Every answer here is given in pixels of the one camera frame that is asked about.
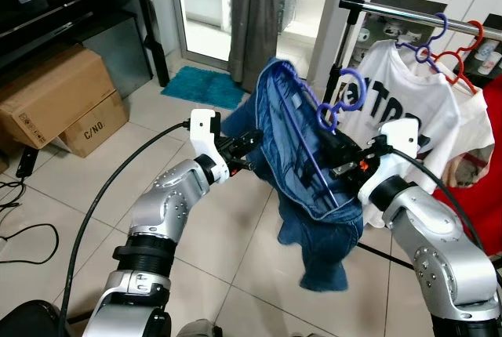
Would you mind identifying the blue denim garment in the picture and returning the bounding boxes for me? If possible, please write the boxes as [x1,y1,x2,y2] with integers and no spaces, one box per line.
[222,56,367,292]

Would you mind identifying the purple plastic hanger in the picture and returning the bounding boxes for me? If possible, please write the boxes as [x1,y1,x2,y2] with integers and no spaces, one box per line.
[281,65,369,211]
[395,13,450,68]

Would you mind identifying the red plastic hanger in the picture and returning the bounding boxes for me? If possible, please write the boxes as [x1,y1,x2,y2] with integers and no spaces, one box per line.
[427,20,486,95]

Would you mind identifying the teal floor mat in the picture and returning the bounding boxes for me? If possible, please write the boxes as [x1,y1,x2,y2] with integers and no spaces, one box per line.
[161,65,249,111]

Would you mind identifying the white printed t-shirt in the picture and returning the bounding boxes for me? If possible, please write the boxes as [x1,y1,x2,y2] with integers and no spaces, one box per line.
[337,39,471,228]

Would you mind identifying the grey curtain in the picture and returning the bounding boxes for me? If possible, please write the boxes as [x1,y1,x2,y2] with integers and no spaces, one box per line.
[229,0,293,93]

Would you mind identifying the plain white shirt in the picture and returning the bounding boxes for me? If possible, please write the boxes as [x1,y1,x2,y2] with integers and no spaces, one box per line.
[439,71,497,189]

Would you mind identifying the metal clothes rack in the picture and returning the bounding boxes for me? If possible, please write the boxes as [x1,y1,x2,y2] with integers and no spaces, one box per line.
[333,0,502,118]

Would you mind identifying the red garment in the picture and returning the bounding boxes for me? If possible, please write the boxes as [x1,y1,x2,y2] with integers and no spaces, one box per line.
[453,74,502,256]

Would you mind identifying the small printed cardboard box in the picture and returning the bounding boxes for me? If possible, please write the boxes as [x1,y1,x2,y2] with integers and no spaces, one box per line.
[59,90,130,158]

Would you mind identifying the grey robot leg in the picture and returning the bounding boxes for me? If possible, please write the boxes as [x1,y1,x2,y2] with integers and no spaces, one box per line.
[176,319,225,337]

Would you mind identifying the large brown cardboard box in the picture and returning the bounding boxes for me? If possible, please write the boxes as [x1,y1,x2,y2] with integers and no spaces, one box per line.
[0,43,118,150]

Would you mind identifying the black power adapter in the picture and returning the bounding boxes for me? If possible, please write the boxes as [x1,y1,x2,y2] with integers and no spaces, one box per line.
[16,146,41,179]

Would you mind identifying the black desk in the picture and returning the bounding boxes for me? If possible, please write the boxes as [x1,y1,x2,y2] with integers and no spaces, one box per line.
[0,0,171,88]

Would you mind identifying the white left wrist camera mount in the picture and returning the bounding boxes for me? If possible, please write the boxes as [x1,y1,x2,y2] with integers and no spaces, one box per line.
[190,109,230,180]

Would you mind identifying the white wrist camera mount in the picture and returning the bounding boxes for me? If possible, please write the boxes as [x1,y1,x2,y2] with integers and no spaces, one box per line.
[357,118,423,205]
[190,109,230,180]

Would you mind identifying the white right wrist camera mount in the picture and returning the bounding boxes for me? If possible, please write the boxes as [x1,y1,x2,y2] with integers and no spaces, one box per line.
[357,118,423,205]

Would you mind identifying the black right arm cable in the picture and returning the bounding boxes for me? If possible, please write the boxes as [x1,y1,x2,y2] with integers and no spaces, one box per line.
[388,147,502,291]

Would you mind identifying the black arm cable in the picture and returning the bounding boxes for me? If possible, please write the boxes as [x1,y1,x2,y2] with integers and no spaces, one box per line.
[388,147,502,291]
[56,120,195,337]

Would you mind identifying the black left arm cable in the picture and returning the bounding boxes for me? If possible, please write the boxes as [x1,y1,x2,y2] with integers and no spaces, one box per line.
[56,120,195,337]

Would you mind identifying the black floor cable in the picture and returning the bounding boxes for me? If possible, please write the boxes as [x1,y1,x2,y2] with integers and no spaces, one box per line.
[0,180,61,267]

